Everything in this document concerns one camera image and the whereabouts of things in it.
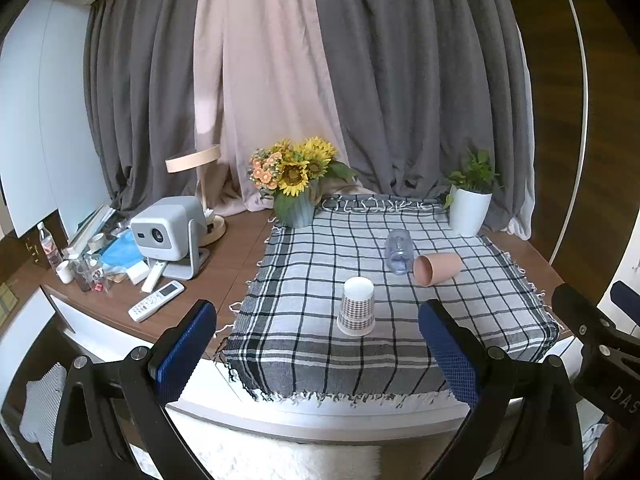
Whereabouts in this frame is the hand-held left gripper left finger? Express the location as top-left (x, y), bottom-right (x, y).
top-left (50, 299), bottom-right (218, 480)

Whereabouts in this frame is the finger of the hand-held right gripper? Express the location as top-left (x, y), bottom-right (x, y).
top-left (551, 283), bottom-right (640, 356)
top-left (611, 280), bottom-right (640, 323)

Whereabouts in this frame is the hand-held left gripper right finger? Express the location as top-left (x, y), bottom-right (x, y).
top-left (418, 299), bottom-right (586, 480)

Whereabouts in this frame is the patterned paper cup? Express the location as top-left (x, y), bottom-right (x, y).
top-left (336, 276), bottom-right (376, 337)

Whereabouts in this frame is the person's right forearm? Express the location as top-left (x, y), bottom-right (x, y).
top-left (585, 422), bottom-right (640, 480)

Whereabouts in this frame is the pink cup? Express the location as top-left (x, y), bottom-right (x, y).
top-left (413, 253), bottom-right (463, 287)

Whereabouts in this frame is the clear plastic cup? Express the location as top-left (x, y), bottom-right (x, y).
top-left (385, 229), bottom-right (416, 276)

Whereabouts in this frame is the wide white remote control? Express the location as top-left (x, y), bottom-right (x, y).
top-left (128, 281), bottom-right (185, 323)

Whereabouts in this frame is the slim white remote control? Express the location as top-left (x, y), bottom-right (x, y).
top-left (141, 260), bottom-right (168, 293)

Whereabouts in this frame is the blue face mask pack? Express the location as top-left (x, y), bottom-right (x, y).
top-left (97, 230), bottom-right (148, 273)

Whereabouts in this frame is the small glass jar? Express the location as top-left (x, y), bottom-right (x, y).
top-left (74, 259), bottom-right (93, 292)

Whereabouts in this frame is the grey white projector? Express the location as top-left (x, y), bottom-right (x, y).
top-left (131, 196), bottom-right (212, 281)

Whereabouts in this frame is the black white checked cloth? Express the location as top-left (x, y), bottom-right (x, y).
top-left (215, 194), bottom-right (561, 406)

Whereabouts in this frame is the white plant pot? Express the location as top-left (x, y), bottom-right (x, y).
top-left (448, 184), bottom-right (493, 237)

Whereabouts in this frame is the long white box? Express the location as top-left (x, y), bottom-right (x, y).
top-left (65, 205), bottom-right (118, 258)

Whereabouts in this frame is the green houseplant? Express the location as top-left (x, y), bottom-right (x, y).
top-left (442, 149), bottom-right (505, 208)

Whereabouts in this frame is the clear water bottle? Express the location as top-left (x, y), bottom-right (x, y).
top-left (36, 221), bottom-right (63, 268)

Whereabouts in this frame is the teal ribbed vase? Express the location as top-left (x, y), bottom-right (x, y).
top-left (274, 185), bottom-right (321, 228)

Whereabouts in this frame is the beige round desk lamp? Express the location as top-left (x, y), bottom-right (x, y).
top-left (165, 144), bottom-right (228, 247)

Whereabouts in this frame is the thin white hoop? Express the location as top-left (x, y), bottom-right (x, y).
top-left (492, 0), bottom-right (591, 267)

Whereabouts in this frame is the sunflower bouquet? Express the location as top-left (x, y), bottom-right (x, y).
top-left (248, 136), bottom-right (358, 211)

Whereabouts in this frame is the narrow grey curtain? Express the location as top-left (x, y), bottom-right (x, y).
top-left (82, 0), bottom-right (211, 211)

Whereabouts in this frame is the wide grey curtain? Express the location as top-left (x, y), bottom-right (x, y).
top-left (310, 0), bottom-right (533, 233)

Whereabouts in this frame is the beige curtain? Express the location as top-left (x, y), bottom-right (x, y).
top-left (192, 0), bottom-right (351, 216)

